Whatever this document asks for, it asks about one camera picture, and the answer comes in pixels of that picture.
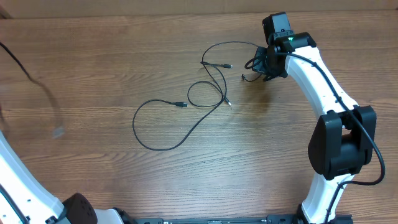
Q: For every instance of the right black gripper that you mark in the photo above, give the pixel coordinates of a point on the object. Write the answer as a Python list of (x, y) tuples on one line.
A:
[(257, 66)]

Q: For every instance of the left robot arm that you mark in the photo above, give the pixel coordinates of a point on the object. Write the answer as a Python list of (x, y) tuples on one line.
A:
[(24, 200)]

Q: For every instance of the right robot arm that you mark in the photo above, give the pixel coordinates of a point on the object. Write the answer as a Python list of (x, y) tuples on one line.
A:
[(343, 139)]

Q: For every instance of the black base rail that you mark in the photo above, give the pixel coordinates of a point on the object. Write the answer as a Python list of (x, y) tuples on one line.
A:
[(214, 221)]

